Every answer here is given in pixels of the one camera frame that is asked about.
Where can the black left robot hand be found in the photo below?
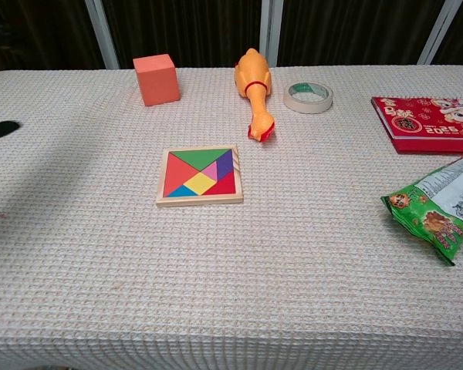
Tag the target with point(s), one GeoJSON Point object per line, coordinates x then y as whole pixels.
{"type": "Point", "coordinates": [0, 130]}

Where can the green triangle tangram piece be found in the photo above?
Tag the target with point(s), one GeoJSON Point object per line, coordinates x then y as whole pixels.
{"type": "Point", "coordinates": [200, 158]}

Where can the large orange-red tangram triangle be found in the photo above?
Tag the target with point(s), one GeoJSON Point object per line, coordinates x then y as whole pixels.
{"type": "Point", "coordinates": [175, 175]}

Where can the blue tangram triangle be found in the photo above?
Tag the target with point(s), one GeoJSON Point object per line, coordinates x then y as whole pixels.
{"type": "Point", "coordinates": [182, 192]}

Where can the yellow tangram square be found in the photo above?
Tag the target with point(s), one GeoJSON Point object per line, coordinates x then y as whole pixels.
{"type": "Point", "coordinates": [200, 183]}

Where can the wooden tangram tray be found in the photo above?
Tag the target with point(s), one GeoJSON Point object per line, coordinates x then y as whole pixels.
{"type": "Point", "coordinates": [199, 202]}

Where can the pink tangram triangle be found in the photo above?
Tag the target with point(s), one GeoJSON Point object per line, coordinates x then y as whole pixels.
{"type": "Point", "coordinates": [212, 171]}

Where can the purple tangram parallelogram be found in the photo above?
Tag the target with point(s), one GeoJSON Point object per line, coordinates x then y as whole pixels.
{"type": "Point", "coordinates": [224, 164]}

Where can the red wooden triangle puzzle piece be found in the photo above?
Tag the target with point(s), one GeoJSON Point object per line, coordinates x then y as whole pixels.
{"type": "Point", "coordinates": [225, 187]}

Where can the orange foam cube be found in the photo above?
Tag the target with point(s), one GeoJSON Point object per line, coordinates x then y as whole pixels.
{"type": "Point", "coordinates": [158, 83]}

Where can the orange rubber chicken toy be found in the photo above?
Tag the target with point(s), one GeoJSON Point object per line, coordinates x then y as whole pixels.
{"type": "Point", "coordinates": [252, 73]}

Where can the beige masking tape roll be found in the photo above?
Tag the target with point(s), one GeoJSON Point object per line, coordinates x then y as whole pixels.
{"type": "Point", "coordinates": [293, 103]}

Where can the red 2026 calendar book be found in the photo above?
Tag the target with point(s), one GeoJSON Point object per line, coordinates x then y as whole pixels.
{"type": "Point", "coordinates": [428, 123]}

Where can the green snack bag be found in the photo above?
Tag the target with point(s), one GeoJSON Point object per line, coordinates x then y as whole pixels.
{"type": "Point", "coordinates": [436, 219]}

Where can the white frame post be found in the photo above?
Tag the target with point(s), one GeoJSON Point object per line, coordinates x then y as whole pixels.
{"type": "Point", "coordinates": [440, 32]}
{"type": "Point", "coordinates": [102, 34]}
{"type": "Point", "coordinates": [271, 31]}

